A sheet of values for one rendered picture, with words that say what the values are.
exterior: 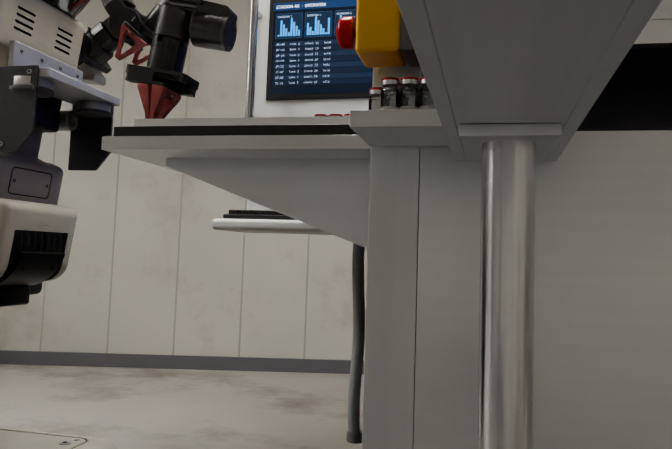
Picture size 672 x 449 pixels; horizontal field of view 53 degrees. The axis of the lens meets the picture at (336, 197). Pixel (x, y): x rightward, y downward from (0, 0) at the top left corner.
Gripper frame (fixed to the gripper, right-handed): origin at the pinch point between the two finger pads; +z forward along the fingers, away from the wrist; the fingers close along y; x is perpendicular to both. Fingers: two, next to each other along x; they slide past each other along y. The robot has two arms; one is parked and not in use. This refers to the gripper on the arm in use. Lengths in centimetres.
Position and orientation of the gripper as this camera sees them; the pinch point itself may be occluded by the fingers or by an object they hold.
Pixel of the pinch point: (151, 128)
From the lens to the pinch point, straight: 114.0
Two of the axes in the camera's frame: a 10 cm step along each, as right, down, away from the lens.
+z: -2.0, 9.8, -0.5
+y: 9.6, 1.9, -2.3
